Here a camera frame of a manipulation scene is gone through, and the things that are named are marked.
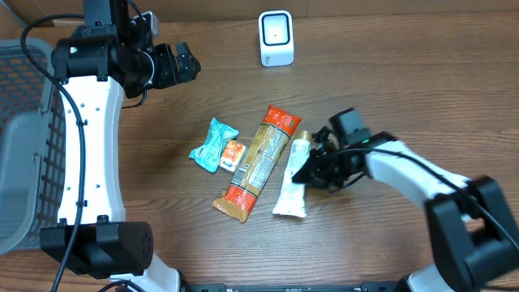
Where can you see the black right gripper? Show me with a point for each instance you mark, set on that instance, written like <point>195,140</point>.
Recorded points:
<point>315,172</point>

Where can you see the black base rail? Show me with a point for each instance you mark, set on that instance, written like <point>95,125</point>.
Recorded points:
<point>367,286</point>

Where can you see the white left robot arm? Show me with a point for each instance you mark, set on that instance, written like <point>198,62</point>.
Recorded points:
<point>95,69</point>

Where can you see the teal snack pouch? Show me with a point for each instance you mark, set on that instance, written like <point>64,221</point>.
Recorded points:
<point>208,155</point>

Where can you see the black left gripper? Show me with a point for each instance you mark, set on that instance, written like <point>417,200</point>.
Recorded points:
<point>172,68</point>

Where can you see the orange brown snack packet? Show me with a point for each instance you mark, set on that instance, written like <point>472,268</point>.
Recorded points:
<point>269,142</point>

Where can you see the grey plastic mesh basket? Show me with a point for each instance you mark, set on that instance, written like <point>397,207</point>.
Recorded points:
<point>32,151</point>

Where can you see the small orange box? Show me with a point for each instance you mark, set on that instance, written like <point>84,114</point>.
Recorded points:
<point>232,155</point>

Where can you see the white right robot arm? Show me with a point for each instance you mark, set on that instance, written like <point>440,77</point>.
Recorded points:
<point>473,234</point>

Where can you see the white barcode scanner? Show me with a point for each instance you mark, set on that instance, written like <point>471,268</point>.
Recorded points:
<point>276,38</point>

